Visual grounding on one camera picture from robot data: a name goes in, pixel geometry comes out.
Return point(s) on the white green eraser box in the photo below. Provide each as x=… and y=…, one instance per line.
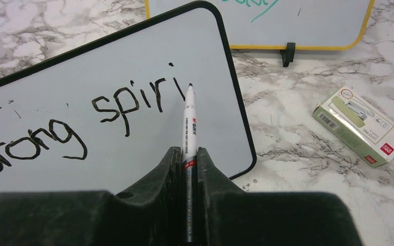
x=359, y=125

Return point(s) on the black framed whiteboard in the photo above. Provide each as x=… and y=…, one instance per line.
x=103, y=115

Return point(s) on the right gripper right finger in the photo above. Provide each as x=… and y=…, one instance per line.
x=232, y=216

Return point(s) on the black yellow-board stand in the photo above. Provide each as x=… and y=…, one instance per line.
x=287, y=54

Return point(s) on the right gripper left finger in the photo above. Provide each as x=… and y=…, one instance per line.
x=143, y=214

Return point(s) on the black white marker pen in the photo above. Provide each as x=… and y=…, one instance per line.
x=190, y=170

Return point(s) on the yellow framed whiteboard with writing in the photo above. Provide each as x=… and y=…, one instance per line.
x=265, y=25

